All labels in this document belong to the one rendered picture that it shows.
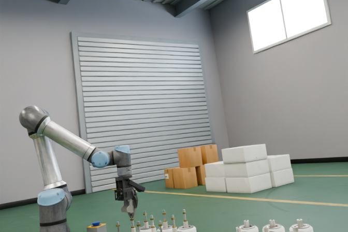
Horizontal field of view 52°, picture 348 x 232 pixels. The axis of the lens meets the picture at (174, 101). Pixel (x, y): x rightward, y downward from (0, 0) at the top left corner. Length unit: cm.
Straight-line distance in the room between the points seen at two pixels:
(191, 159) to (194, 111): 276
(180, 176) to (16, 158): 284
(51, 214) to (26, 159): 500
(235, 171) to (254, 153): 32
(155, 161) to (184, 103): 150
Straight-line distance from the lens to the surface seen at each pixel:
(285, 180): 484
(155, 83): 774
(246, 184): 441
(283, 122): 770
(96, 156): 168
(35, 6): 738
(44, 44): 715
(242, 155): 436
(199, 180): 576
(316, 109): 722
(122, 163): 182
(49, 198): 172
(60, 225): 174
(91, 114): 698
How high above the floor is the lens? 66
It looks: 7 degrees up
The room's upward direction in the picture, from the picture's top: 7 degrees counter-clockwise
